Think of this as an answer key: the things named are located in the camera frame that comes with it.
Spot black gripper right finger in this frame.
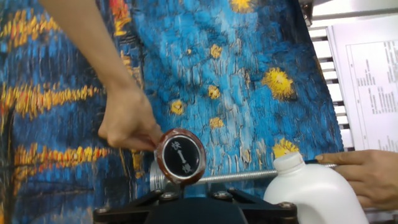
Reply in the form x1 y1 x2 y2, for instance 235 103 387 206
210 183 299 224

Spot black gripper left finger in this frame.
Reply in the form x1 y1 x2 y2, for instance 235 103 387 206
93 183 184 224

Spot white plastic jug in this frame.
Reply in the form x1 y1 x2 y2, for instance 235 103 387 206
263 151 369 224

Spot bare forearm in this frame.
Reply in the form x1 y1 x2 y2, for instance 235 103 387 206
39 0 137 94

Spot person bare hand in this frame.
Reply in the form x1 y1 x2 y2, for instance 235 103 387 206
314 149 398 211
98 85 164 152

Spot silver ratchet clamp head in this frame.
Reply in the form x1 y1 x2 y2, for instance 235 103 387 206
149 160 170 191

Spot silver threaded rod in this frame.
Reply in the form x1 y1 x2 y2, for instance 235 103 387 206
192 159 338 186

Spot starry night painted tablecloth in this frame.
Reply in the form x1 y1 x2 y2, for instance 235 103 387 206
0 0 345 224

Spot printed white paper sheet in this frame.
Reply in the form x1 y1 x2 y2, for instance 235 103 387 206
326 15 398 153

